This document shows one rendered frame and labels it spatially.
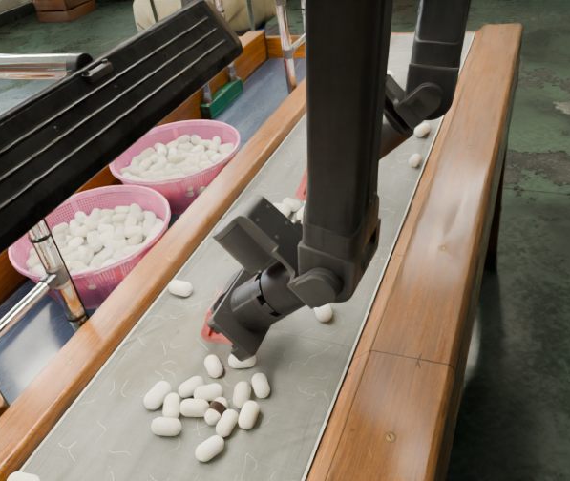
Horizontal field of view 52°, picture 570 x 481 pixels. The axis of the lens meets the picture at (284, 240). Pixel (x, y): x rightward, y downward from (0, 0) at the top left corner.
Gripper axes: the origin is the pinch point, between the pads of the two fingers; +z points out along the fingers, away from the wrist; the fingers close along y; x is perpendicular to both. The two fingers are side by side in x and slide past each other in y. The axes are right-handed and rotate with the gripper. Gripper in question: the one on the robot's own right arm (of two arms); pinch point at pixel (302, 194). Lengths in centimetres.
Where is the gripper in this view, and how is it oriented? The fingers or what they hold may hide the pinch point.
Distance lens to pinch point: 86.7
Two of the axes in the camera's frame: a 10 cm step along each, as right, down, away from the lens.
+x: 7.1, 6.8, 2.0
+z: -6.1, 4.5, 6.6
